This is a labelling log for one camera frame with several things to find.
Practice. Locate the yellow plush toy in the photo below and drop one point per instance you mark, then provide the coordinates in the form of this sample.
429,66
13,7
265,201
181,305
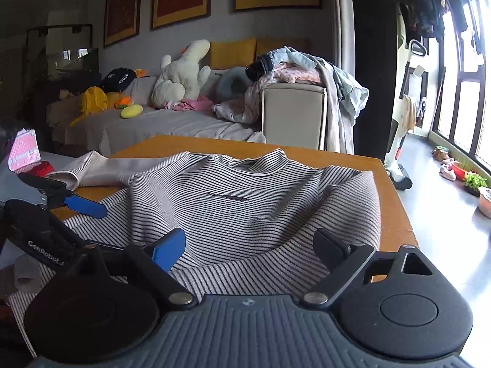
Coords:
131,111

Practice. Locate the pink bowl planter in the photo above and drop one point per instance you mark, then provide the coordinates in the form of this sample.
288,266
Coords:
484,201

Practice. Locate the white plush duck toy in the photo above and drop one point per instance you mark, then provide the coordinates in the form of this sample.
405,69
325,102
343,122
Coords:
183,78

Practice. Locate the grey neck pillow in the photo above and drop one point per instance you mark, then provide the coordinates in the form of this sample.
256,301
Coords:
233,84

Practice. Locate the grey sofa bed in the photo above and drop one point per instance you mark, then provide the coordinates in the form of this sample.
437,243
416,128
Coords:
108,133

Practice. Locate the yellow cushion right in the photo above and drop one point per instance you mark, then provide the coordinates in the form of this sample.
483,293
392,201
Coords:
266,44

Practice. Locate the orange plush toy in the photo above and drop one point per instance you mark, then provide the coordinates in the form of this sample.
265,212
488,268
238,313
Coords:
122,103

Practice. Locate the red round object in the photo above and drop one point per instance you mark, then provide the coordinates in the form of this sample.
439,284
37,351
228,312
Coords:
41,169

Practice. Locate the pile of clothes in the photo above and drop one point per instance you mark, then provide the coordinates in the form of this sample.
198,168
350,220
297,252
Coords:
297,99

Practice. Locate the yellow cushion left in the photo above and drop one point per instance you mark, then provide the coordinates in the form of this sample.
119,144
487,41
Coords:
227,55

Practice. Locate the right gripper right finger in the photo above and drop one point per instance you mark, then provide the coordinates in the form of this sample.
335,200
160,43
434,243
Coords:
344,263

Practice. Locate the yellow bag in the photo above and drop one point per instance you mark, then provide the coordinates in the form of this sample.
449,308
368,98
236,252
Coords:
93,101

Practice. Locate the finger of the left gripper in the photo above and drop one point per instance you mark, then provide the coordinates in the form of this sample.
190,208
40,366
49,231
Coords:
78,204
50,187

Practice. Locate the beige ribbed knit sweater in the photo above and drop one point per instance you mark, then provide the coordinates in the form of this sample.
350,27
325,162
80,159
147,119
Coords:
249,223

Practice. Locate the pink cloth on sofa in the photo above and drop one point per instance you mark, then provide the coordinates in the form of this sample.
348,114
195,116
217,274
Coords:
201,104

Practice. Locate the pink patterned box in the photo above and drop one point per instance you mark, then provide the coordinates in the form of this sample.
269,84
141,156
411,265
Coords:
24,151

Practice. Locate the green leafy tray plant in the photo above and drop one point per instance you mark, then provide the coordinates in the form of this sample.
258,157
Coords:
473,182

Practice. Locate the white upright vacuum cleaner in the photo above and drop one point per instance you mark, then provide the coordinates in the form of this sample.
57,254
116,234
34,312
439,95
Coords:
403,115

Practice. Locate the yellow cushion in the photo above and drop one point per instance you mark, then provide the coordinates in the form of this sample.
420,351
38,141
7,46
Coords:
227,55
266,44

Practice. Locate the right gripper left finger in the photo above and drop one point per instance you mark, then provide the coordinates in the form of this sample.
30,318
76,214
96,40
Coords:
149,265

